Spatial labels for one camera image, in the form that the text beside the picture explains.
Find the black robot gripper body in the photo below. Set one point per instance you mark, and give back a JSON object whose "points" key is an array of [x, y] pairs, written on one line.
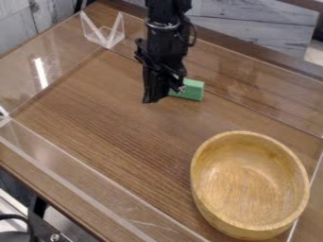
{"points": [[161, 50]]}

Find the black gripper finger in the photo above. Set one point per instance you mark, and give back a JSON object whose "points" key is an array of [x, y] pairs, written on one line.
{"points": [[156, 84], [172, 80]]}

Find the green rectangular block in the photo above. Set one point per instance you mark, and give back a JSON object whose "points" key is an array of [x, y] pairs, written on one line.
{"points": [[193, 90]]}

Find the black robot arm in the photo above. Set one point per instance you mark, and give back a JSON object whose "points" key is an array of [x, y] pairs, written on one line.
{"points": [[164, 11]]}

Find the brown wooden bowl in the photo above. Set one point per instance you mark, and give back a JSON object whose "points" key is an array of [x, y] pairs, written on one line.
{"points": [[249, 184]]}

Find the black metal table leg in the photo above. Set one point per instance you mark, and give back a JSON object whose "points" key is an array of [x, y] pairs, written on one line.
{"points": [[36, 212]]}

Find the clear acrylic corner bracket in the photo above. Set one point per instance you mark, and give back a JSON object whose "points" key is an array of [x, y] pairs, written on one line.
{"points": [[104, 36]]}

